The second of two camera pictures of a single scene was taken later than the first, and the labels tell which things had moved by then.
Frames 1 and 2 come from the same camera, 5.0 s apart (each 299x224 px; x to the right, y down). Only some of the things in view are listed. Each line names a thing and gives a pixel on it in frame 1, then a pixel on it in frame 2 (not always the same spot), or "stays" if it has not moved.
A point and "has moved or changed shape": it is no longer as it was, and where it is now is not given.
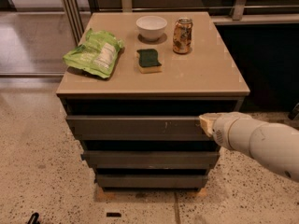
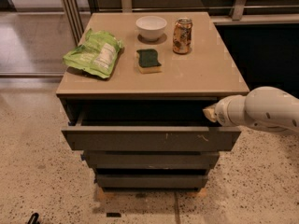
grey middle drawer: (150, 159) stays
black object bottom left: (34, 218) stays
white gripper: (222, 129) to (222, 115)
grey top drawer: (135, 128) has moved or changed shape
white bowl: (151, 27) stays
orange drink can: (182, 35) stays
